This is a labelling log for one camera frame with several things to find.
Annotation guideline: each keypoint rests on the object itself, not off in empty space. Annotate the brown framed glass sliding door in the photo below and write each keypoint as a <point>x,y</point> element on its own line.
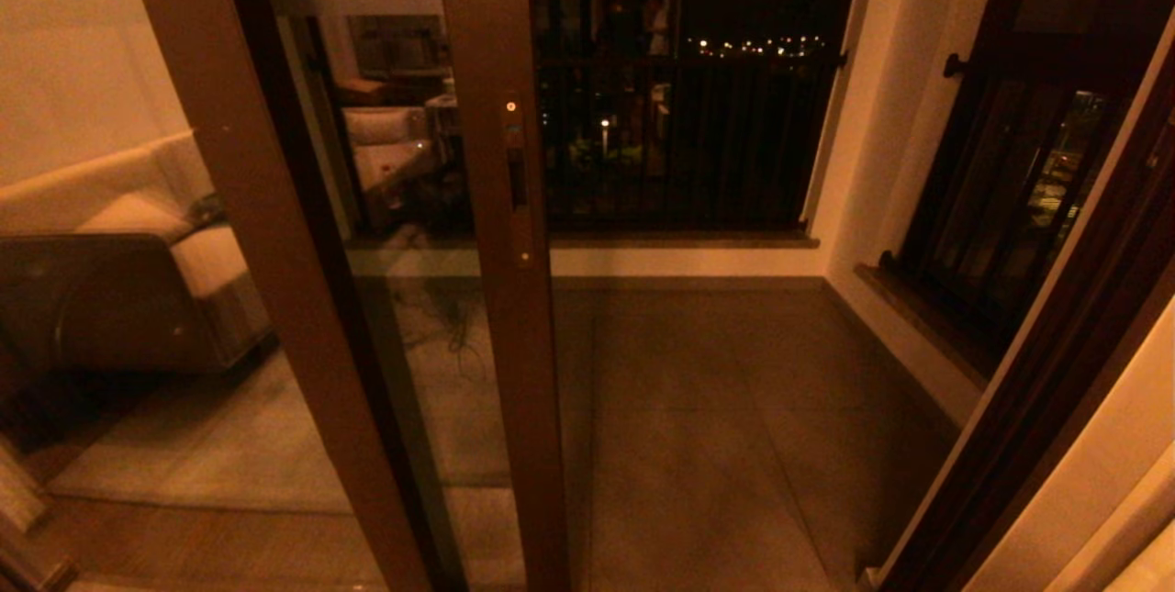
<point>514,344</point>

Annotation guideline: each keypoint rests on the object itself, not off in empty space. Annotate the dark metal balcony railing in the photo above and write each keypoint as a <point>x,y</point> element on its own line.
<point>679,161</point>

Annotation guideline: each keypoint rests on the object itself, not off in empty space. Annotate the stone side window sill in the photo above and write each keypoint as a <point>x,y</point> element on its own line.
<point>927,326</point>

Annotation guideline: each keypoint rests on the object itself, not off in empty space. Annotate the small dark object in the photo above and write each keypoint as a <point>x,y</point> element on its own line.
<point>207,208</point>

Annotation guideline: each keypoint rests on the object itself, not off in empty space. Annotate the grey sofa with light cushions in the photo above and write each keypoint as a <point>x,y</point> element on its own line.
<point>119,298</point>

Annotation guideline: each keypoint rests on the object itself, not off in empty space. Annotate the dark brown door jamb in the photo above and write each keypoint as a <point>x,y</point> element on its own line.
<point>1056,372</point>

